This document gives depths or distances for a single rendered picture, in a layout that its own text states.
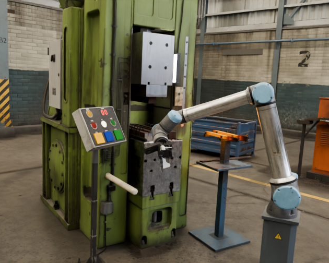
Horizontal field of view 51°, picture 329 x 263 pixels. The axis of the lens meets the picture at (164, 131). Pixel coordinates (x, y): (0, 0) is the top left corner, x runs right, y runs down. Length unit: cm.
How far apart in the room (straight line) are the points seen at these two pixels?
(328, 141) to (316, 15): 534
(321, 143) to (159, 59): 354
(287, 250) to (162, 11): 203
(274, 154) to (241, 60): 915
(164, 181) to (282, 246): 108
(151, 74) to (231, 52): 863
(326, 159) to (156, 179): 344
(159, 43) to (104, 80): 53
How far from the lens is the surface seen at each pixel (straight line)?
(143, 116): 330
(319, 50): 1009
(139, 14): 290
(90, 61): 307
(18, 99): 864
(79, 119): 233
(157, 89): 279
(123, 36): 280
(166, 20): 303
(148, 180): 281
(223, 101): 218
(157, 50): 279
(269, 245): 238
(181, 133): 316
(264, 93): 200
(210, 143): 656
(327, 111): 569
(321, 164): 578
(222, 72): 1143
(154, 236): 305
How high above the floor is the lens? 142
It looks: 9 degrees down
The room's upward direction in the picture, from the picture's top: 3 degrees clockwise
